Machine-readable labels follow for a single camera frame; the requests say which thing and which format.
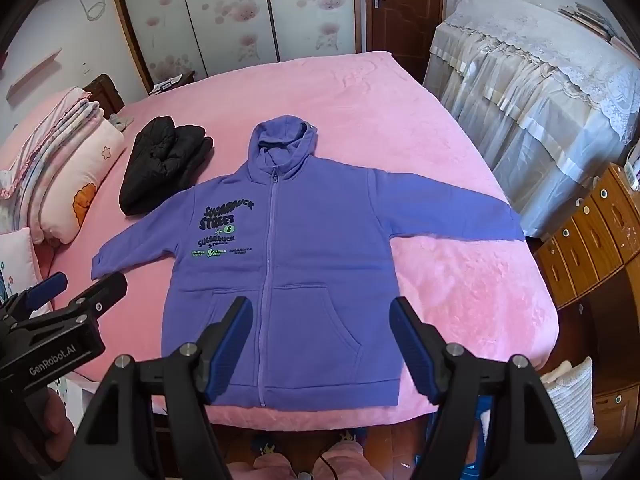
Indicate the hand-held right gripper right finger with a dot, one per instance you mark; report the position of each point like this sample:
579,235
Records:
410,345

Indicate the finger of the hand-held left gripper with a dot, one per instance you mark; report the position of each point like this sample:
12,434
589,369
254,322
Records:
47,287
102,295

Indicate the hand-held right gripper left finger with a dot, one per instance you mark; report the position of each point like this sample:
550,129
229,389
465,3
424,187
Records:
232,345

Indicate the purple zip hoodie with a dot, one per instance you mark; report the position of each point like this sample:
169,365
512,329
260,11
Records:
310,240

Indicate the person's left hand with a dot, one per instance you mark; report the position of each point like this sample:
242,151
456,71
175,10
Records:
59,420

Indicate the pink printed pillow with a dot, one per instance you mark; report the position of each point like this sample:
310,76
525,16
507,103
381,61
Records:
17,260

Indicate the person's left leg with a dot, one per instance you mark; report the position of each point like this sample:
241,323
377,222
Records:
272,465

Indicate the person's leg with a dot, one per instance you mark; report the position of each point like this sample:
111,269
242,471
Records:
347,457
272,465

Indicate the person's right leg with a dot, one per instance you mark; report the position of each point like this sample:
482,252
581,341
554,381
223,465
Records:
347,457

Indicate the black puffer jacket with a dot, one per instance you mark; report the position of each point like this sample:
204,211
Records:
160,160

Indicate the folded striped quilt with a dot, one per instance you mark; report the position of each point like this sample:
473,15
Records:
55,125

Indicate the small grey plush toy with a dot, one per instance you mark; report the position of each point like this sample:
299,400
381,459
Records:
120,120

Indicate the wooden headboard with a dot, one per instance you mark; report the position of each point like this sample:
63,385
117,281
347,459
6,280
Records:
105,92

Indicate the small blue white box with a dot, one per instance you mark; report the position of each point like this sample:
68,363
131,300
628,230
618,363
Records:
167,85

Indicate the wooden drawer cabinet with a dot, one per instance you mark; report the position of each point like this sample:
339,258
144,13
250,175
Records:
600,230

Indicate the pink bed blanket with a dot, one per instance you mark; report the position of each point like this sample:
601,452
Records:
400,110

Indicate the white device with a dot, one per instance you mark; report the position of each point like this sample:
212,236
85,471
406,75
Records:
633,165

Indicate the floral sliding-door wardrobe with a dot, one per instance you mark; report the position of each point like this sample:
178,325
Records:
225,10

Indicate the brown wooden door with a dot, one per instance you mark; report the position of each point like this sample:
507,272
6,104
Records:
405,20

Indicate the stack of books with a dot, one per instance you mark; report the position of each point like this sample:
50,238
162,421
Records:
585,17

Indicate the pink wall strip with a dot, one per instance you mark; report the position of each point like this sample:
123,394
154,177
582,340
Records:
35,76

